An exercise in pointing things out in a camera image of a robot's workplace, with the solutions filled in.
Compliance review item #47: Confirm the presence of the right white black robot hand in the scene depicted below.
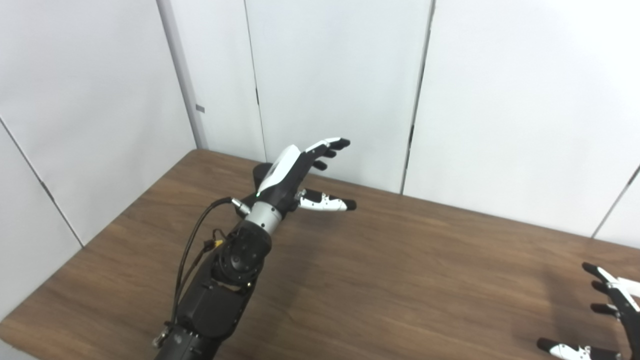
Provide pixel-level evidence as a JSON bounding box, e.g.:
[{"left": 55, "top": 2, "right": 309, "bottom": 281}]
[{"left": 536, "top": 262, "right": 640, "bottom": 360}]

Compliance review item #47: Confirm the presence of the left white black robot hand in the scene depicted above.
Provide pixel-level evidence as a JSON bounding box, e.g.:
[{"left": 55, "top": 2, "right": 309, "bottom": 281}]
[{"left": 252, "top": 137, "right": 357, "bottom": 213}]

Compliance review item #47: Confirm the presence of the black peg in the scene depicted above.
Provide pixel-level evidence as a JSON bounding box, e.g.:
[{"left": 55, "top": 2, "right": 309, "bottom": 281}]
[{"left": 251, "top": 162, "right": 275, "bottom": 197}]

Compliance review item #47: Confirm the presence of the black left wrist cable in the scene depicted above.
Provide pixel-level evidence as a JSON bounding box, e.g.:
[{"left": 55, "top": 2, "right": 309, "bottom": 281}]
[{"left": 170, "top": 196, "right": 251, "bottom": 326}]

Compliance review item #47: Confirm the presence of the gray wall corner post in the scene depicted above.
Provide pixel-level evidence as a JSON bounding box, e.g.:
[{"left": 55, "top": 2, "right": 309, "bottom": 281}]
[{"left": 156, "top": 0, "right": 208, "bottom": 150}]

